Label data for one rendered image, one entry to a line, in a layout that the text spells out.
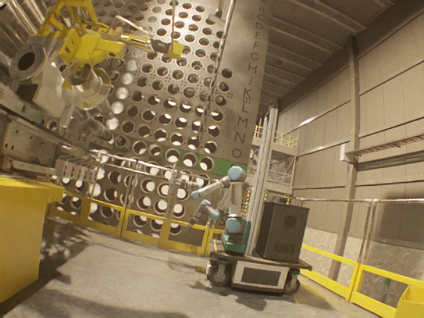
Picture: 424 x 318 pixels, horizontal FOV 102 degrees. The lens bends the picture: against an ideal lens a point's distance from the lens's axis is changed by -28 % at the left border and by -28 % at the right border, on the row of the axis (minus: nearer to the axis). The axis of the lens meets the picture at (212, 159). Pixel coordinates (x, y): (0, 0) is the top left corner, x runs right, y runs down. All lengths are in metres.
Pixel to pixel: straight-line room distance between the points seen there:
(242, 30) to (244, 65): 0.89
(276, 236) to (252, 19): 4.48
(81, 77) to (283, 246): 2.17
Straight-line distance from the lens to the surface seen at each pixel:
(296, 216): 2.18
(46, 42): 2.05
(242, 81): 4.49
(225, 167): 3.94
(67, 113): 2.41
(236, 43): 4.91
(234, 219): 1.87
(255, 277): 2.10
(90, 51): 2.01
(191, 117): 4.04
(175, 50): 2.29
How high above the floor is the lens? 0.75
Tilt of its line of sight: 10 degrees up
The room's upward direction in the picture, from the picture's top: 12 degrees clockwise
